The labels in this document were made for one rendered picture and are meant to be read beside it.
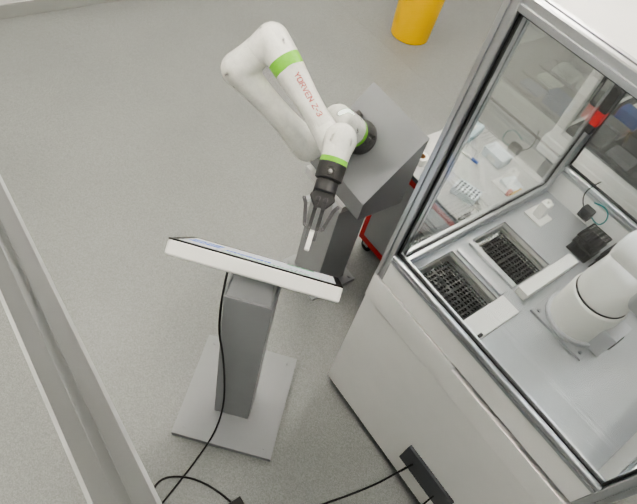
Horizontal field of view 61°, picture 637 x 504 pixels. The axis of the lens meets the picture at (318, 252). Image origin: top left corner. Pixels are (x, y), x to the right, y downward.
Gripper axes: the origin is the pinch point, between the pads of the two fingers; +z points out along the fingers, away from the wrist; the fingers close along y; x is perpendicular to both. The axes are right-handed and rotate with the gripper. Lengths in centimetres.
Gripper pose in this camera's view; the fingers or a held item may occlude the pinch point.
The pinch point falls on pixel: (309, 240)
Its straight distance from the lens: 174.7
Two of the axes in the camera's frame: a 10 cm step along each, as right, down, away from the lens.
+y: 9.6, 2.9, -0.1
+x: 0.0, 0.4, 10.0
